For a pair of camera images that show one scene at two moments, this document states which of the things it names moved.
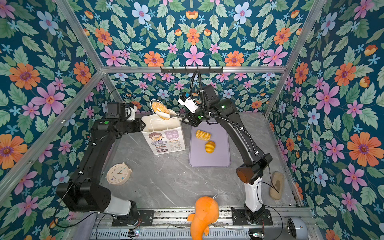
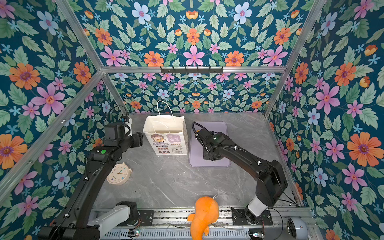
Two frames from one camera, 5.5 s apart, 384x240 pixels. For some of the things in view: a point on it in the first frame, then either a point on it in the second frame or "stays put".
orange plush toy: (206, 213) stays put
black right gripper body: (199, 116) → (206, 156)
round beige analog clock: (118, 174) stays put
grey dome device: (297, 228) stays put
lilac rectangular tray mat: (209, 146) stays put
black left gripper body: (133, 125) → (135, 140)
